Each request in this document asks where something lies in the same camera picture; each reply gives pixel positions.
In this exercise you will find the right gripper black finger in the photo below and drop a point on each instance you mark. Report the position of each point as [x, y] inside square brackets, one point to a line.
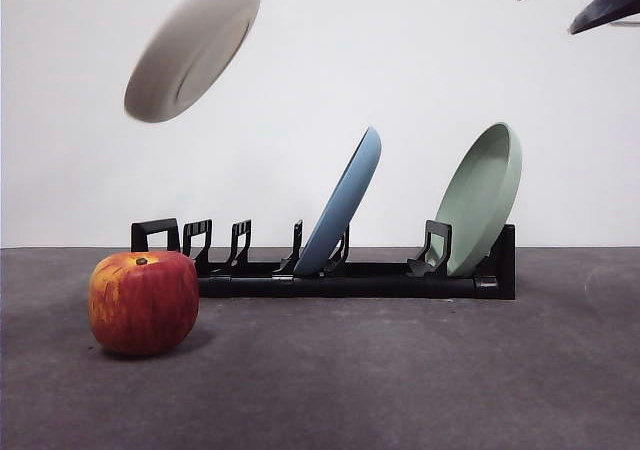
[615, 0]

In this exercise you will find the cream yellow round plate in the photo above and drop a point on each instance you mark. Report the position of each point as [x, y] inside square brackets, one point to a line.
[200, 45]

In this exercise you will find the red yellow apple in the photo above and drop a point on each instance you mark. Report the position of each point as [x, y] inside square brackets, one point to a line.
[145, 305]

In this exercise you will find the green round plate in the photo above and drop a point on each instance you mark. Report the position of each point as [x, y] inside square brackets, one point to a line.
[475, 205]

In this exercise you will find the blue round plate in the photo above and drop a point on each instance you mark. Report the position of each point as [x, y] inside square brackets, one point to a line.
[345, 195]

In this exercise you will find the black plastic plate rack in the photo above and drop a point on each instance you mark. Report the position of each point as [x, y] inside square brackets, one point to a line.
[375, 285]

